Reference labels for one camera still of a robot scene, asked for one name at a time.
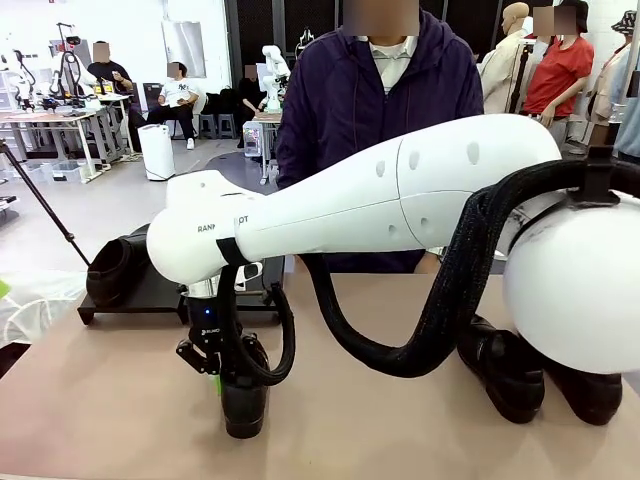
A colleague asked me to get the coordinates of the black braided cable sleeve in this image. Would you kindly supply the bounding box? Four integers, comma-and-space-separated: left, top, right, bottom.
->
215, 149, 640, 387

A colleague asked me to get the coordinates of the clear plastic storage box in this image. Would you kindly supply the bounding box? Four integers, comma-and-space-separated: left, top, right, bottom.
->
49, 160, 84, 185

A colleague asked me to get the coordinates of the black floor box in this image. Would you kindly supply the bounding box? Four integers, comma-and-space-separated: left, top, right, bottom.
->
0, 342, 33, 380

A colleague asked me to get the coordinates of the black cable clamp bracket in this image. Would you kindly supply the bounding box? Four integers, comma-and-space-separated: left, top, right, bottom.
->
564, 144, 622, 209

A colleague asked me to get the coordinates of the white translucent plastic cover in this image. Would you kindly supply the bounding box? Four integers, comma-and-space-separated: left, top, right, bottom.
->
0, 269, 89, 350

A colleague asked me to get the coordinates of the black loafer with metal buckle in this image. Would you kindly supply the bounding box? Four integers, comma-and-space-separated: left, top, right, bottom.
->
219, 335, 272, 440
85, 223, 154, 309

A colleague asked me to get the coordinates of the mannequin with bucket hat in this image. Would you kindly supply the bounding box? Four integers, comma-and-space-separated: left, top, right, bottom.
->
589, 8, 640, 126

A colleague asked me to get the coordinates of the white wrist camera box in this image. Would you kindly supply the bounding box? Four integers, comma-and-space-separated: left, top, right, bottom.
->
232, 262, 265, 293

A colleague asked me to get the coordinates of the person's left hand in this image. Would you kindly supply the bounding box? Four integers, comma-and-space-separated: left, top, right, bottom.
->
415, 248, 446, 275

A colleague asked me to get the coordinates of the figure in red shirt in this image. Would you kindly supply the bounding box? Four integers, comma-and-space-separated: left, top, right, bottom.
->
522, 0, 597, 151

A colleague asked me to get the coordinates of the white robot with black cables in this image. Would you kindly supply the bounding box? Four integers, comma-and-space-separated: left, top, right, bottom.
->
48, 20, 101, 109

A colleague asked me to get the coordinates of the white cylindrical air purifier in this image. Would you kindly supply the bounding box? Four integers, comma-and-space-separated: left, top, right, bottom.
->
136, 123, 177, 182

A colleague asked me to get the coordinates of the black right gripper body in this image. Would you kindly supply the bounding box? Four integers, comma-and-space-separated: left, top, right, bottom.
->
184, 294, 226, 357

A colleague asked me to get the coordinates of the black tripod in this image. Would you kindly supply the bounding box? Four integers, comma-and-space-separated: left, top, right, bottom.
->
0, 139, 92, 267

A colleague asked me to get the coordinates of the grey workbench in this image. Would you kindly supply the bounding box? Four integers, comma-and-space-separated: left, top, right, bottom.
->
0, 108, 112, 184

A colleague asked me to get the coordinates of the white framed wall panel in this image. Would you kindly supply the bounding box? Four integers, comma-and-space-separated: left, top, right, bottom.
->
160, 20, 208, 80

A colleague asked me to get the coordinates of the person in purple hoodie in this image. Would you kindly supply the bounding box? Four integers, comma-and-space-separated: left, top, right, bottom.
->
274, 0, 486, 275

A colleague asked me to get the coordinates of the black stand pole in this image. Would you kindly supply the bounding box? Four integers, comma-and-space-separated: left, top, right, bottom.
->
505, 42, 532, 115

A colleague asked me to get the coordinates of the computer case with coloured lights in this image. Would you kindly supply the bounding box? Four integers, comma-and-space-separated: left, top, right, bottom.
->
242, 121, 265, 159

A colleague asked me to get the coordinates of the seated person in white shirt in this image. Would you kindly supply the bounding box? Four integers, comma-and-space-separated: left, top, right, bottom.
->
145, 60, 202, 151

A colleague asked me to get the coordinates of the person's right forearm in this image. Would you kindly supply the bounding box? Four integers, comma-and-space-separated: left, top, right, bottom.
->
275, 134, 306, 192

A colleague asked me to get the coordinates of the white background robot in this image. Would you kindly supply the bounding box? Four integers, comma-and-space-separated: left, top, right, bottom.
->
0, 48, 37, 110
260, 43, 292, 114

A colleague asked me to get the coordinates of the mannequin in beige jacket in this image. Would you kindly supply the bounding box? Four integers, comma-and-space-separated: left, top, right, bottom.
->
477, 1, 535, 116

